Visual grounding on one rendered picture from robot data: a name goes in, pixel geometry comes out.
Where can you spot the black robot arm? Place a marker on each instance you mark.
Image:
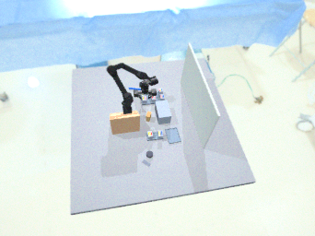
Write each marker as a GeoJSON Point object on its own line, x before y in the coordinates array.
{"type": "Point", "coordinates": [127, 96]}

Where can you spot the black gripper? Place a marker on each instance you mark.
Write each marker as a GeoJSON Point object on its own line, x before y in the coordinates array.
{"type": "Point", "coordinates": [152, 92]}

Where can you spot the dark grey cylinder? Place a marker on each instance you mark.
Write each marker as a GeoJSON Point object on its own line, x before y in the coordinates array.
{"type": "Point", "coordinates": [149, 154]}

